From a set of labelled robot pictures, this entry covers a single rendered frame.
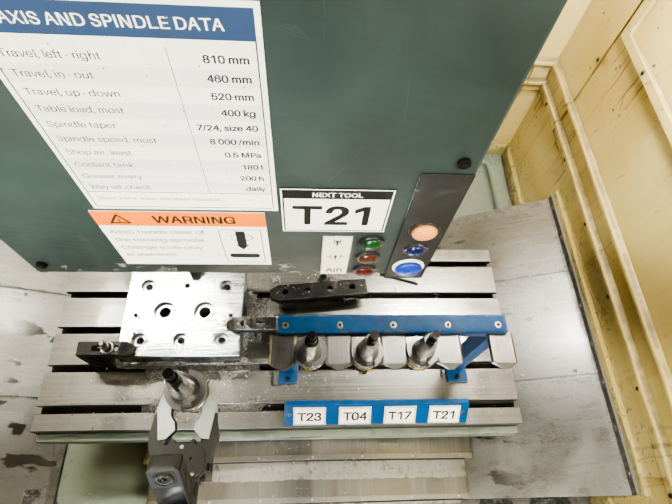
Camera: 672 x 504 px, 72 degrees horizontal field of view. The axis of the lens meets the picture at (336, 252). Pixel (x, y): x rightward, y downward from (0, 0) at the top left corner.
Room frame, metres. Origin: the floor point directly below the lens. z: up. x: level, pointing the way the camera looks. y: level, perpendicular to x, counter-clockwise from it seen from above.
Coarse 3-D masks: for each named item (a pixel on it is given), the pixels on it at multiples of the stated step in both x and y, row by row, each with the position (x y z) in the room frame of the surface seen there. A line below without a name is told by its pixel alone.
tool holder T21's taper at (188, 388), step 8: (184, 376) 0.13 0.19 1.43; (192, 376) 0.14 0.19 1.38; (168, 384) 0.12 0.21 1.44; (184, 384) 0.12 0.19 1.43; (192, 384) 0.13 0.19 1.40; (176, 392) 0.11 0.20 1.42; (184, 392) 0.11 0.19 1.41; (192, 392) 0.12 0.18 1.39; (176, 400) 0.10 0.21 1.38; (184, 400) 0.11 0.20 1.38; (192, 400) 0.11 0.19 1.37
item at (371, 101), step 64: (256, 0) 0.22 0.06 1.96; (320, 0) 0.23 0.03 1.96; (384, 0) 0.23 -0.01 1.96; (448, 0) 0.24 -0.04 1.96; (512, 0) 0.24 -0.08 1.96; (320, 64) 0.23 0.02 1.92; (384, 64) 0.23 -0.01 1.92; (448, 64) 0.24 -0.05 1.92; (512, 64) 0.24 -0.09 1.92; (0, 128) 0.20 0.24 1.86; (320, 128) 0.23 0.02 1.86; (384, 128) 0.24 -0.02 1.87; (448, 128) 0.24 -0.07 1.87; (0, 192) 0.19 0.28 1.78; (64, 192) 0.20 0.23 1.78; (64, 256) 0.19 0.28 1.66; (320, 256) 0.23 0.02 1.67; (384, 256) 0.24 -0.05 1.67
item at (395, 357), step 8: (384, 336) 0.30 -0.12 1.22; (392, 336) 0.30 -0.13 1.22; (400, 336) 0.31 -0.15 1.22; (384, 344) 0.29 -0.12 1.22; (392, 344) 0.29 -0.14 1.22; (400, 344) 0.29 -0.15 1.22; (384, 352) 0.27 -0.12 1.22; (392, 352) 0.27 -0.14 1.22; (400, 352) 0.27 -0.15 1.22; (384, 360) 0.25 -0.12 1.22; (392, 360) 0.26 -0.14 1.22; (400, 360) 0.26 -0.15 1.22; (392, 368) 0.24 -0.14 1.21; (400, 368) 0.24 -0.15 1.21
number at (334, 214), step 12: (324, 204) 0.23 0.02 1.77; (336, 204) 0.23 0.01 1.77; (348, 204) 0.23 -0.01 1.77; (360, 204) 0.23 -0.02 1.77; (372, 204) 0.23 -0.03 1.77; (324, 216) 0.23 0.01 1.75; (336, 216) 0.23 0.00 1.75; (348, 216) 0.23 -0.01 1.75; (360, 216) 0.23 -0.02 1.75; (372, 216) 0.23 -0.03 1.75
